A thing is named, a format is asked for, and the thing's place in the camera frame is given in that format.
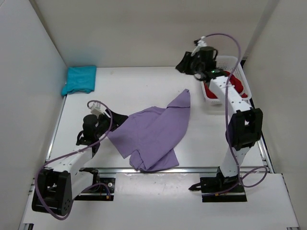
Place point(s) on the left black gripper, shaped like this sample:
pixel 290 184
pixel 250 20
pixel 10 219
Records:
pixel 108 120

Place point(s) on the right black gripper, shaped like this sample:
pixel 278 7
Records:
pixel 189 63

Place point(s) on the purple t shirt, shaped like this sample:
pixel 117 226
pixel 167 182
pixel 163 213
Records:
pixel 148 137

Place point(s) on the teal t shirt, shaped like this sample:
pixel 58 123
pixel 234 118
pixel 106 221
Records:
pixel 80 79

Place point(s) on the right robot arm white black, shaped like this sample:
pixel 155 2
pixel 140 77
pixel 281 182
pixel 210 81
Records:
pixel 243 122

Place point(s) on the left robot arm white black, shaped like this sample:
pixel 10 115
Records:
pixel 56 187

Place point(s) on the white plastic basket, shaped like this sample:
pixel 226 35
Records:
pixel 227 63

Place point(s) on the red t shirt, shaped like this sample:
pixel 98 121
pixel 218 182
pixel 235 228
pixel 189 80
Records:
pixel 235 82

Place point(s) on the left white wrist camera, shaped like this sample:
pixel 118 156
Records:
pixel 96 109

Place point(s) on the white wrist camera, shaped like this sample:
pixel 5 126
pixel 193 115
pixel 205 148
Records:
pixel 96 109
pixel 199 43

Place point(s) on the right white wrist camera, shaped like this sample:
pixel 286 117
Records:
pixel 199 43

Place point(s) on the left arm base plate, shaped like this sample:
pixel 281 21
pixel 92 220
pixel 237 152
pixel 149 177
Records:
pixel 100 192

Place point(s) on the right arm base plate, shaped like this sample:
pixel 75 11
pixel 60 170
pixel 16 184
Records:
pixel 213 193

